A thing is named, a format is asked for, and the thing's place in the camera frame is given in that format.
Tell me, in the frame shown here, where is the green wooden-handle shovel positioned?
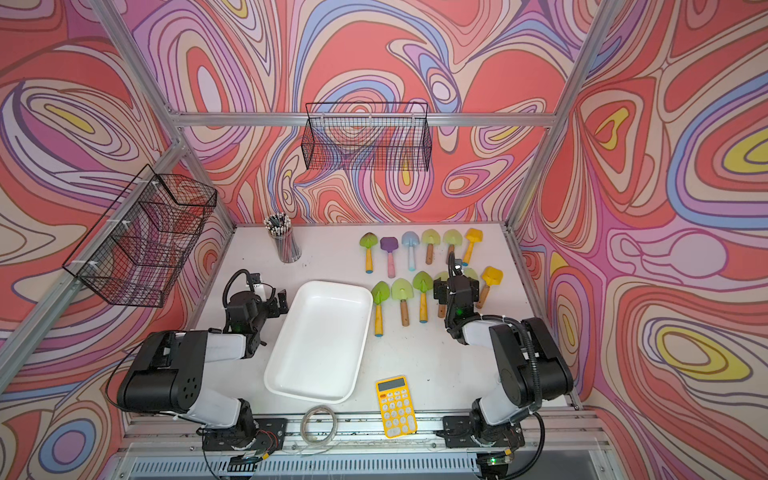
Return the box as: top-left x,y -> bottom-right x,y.
443,229 -> 463,260
391,278 -> 414,327
463,268 -> 479,280
433,272 -> 449,319

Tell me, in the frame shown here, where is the yellow shovel wooden handle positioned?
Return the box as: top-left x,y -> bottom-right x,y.
476,266 -> 504,309

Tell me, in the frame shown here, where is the green shovel wooden handle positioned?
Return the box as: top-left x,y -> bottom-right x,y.
421,229 -> 441,265

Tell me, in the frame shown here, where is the light blue shovel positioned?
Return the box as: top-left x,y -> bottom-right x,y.
401,231 -> 420,271

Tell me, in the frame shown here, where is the green shovel blue-tip handle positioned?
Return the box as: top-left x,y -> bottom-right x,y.
371,281 -> 391,337

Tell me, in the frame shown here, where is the purple shovel pink handle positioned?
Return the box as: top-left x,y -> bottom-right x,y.
380,236 -> 399,279

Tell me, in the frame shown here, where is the green shovel yellow handle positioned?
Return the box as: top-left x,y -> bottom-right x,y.
359,232 -> 378,274

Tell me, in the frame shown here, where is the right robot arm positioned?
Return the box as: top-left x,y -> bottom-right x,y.
433,272 -> 574,428

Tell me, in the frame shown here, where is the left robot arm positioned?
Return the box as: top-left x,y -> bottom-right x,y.
116,269 -> 289,440

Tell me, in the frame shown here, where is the white storage tray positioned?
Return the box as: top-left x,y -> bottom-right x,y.
264,280 -> 373,404

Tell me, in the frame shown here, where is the metal pen cup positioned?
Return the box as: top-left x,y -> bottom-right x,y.
264,213 -> 301,264

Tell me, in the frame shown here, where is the yellow calculator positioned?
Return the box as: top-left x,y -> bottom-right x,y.
375,376 -> 418,439

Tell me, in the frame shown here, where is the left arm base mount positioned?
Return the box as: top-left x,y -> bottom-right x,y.
197,417 -> 288,456

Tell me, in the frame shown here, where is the black wire basket left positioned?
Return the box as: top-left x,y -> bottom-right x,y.
62,166 -> 218,308

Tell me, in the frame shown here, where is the black wire basket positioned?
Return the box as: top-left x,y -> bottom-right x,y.
301,100 -> 432,172
62,166 -> 218,308

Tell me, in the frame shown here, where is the coiled grey cable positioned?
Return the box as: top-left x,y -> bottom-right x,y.
299,404 -> 339,446

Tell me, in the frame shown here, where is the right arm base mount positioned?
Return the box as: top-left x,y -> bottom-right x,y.
435,414 -> 525,451

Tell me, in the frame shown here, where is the black wire basket back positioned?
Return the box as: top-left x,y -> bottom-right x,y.
301,100 -> 432,172

